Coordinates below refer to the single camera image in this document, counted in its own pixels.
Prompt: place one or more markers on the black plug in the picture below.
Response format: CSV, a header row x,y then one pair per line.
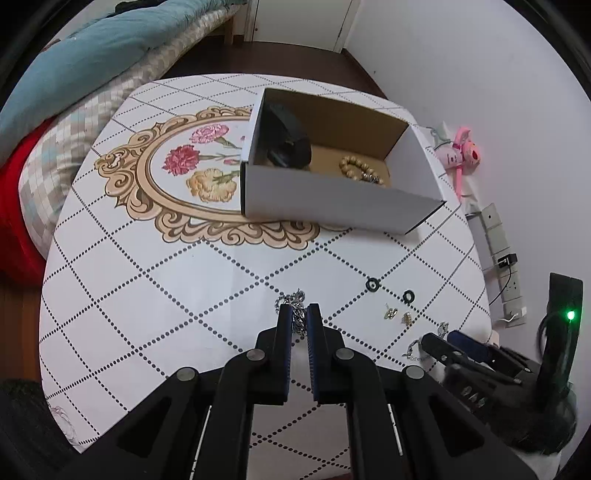
x,y
507,261

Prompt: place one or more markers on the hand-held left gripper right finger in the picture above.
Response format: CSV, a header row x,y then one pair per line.
x,y
314,341

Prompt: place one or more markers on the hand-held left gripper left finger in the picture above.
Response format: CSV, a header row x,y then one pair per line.
x,y
286,337

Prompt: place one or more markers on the checked grey quilt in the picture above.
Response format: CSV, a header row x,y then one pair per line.
x,y
55,161

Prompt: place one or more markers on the floral checked tablecloth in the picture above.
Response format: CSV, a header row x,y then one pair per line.
x,y
184,277

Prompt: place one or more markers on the white door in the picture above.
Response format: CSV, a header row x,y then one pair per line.
x,y
300,21

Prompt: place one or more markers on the white cardboard box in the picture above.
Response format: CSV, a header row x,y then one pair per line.
x,y
323,198

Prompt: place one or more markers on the red bed sheet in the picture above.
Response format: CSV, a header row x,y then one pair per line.
x,y
14,207

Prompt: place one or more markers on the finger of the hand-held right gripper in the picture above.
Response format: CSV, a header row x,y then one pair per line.
x,y
468,344
438,346

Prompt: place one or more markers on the grey wall power strip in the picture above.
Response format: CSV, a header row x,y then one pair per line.
x,y
496,230

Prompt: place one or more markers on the black wristband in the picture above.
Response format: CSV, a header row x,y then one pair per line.
x,y
288,131

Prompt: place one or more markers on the gold earring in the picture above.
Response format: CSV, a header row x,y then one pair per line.
x,y
390,314
406,318

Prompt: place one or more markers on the wooden bed leg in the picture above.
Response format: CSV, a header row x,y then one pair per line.
x,y
229,32

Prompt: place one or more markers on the pink toy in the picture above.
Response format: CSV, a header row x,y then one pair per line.
x,y
464,154

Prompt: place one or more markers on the blue blanket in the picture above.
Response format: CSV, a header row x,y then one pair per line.
x,y
92,55

